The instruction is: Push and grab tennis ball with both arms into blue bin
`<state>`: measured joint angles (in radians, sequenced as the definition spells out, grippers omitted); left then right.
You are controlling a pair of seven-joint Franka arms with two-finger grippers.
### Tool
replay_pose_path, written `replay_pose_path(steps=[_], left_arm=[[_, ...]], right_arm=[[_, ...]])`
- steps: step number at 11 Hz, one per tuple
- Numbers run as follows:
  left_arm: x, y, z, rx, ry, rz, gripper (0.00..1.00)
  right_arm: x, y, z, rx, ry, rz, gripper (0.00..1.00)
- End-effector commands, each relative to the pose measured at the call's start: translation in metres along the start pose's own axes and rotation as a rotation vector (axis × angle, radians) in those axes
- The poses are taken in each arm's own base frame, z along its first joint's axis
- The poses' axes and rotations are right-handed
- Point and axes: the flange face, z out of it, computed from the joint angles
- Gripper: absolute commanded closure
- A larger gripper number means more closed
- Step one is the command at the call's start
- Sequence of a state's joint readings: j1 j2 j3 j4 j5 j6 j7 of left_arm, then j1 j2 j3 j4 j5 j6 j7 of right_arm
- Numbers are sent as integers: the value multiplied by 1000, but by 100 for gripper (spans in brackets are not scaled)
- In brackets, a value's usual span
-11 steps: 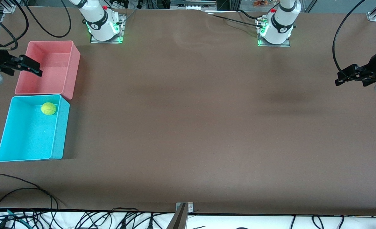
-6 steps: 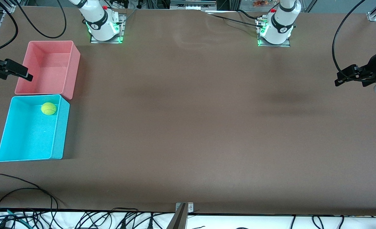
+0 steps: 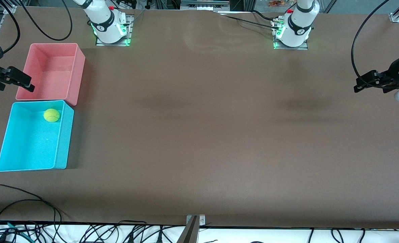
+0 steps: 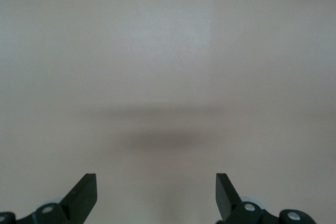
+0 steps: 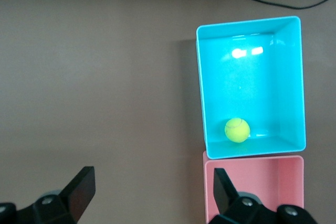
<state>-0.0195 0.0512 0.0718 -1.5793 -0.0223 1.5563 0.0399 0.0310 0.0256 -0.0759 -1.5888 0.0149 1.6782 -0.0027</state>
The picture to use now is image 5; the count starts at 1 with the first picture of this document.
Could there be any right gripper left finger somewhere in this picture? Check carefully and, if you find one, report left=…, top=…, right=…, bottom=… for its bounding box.
left=0, top=166, right=96, bottom=224

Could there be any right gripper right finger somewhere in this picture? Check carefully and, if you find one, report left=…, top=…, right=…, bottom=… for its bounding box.
left=209, top=168, right=318, bottom=224

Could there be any yellow-green tennis ball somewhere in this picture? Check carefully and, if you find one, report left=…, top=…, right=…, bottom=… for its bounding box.
left=224, top=118, right=250, bottom=143

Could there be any pink plastic bin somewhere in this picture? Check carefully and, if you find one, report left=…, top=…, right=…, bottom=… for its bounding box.
left=202, top=151, right=305, bottom=224

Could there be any blue plastic bin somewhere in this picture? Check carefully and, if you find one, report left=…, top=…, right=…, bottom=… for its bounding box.
left=196, top=15, right=307, bottom=159

